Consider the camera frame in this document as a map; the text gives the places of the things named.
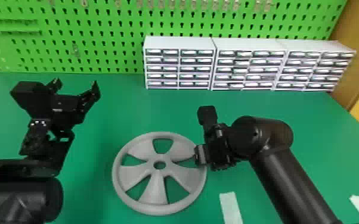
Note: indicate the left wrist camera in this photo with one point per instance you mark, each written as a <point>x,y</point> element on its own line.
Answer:
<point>30,95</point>

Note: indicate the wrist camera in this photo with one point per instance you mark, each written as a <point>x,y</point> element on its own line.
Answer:
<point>207,115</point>
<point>30,95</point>

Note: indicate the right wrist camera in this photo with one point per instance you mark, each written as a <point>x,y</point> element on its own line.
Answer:
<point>207,115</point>

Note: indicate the grey wheel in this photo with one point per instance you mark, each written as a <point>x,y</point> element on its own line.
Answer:
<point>154,184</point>

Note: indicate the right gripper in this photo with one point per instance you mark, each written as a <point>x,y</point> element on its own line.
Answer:
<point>218,150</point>

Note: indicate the white drawer cabinet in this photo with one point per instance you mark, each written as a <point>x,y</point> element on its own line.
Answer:
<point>179,64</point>
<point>315,67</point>
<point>248,67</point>

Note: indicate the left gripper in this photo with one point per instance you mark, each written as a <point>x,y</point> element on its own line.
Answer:
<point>66,109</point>

